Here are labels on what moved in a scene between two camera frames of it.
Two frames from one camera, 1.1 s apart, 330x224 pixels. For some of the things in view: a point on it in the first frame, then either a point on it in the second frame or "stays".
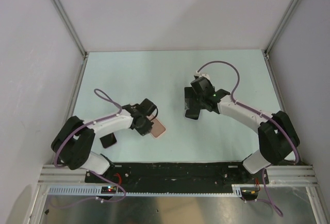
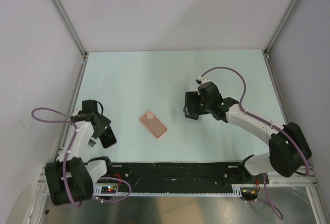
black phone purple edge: [108, 140] stays
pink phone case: [158, 128] stays
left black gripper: [148, 127] -> [103, 122]
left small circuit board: [108, 189] stays
